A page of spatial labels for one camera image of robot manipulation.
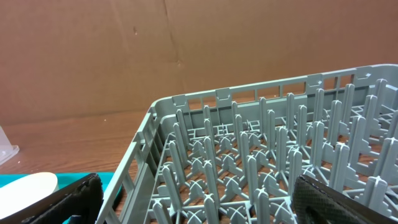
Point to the clear plastic bin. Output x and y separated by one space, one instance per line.
7 150

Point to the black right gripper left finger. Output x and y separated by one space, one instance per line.
79 202

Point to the white bowl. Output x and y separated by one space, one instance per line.
26 191

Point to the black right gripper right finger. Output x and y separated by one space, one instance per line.
314 202

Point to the grey plastic dish rack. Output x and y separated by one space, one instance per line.
233 154

